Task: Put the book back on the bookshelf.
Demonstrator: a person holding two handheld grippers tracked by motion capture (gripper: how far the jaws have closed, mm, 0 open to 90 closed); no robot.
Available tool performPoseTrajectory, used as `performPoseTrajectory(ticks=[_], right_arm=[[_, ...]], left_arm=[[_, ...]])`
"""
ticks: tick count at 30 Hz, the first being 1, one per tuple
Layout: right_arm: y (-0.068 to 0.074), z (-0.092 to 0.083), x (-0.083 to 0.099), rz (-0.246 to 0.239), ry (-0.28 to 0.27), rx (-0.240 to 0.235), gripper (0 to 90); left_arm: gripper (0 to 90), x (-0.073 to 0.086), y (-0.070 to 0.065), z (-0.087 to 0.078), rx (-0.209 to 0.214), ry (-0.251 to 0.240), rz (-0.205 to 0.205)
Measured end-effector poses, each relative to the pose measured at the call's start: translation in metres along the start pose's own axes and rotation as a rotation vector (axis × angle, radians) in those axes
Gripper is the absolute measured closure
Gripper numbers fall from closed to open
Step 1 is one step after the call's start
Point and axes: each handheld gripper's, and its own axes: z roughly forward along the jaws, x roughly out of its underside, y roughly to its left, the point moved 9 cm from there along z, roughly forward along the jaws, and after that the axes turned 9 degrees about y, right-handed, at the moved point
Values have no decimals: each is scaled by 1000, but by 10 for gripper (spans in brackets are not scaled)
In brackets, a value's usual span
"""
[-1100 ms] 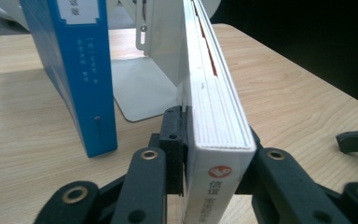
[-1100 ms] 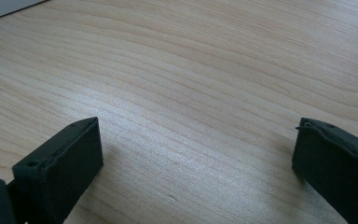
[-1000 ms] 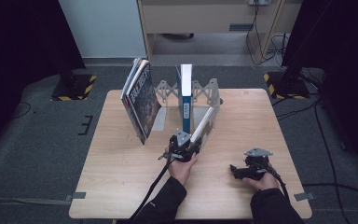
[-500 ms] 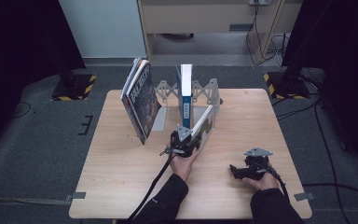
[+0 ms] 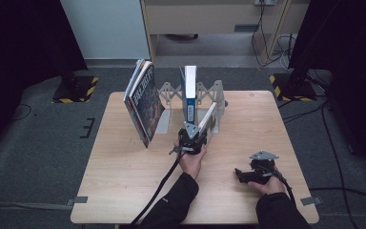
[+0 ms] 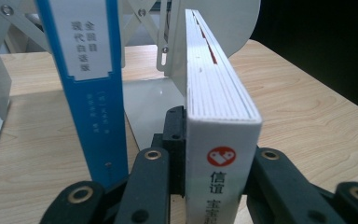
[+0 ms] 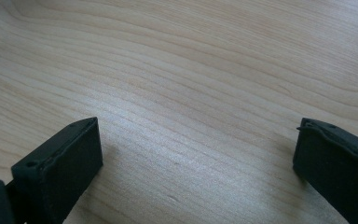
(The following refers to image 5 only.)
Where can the light wooden cabinet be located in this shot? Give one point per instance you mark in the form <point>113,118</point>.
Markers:
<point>203,19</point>

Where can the thick blue book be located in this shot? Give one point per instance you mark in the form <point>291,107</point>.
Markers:
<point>190,82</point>

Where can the metal extendable book rack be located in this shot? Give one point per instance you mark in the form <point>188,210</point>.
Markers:
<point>163,122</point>

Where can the dark cover magazine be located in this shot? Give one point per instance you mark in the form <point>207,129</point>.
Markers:
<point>147,105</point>

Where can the thin pale magazine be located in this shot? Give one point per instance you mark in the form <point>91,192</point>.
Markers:
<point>137,78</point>

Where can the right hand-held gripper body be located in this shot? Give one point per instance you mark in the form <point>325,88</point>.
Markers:
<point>262,168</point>

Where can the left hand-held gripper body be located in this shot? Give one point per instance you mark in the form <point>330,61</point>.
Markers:
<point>190,141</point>

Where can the grey tape piece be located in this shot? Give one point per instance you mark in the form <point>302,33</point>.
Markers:
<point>313,200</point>
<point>77,200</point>

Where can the black curtain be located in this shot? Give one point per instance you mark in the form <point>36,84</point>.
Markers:
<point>19,38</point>
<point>349,41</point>

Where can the black stand yellow-striped base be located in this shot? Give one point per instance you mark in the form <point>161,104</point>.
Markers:
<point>76,90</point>
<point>294,90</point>

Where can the person's right hand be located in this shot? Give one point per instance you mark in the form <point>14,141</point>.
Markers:
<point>273,186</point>

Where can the white partition panel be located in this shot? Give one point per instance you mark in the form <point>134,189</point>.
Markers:
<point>105,28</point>

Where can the white power socket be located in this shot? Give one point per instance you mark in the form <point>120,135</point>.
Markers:
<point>265,2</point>

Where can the white caterpillar picture book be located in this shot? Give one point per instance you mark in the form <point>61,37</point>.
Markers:
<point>209,114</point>

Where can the person's left hand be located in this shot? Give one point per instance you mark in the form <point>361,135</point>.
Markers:
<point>192,163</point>

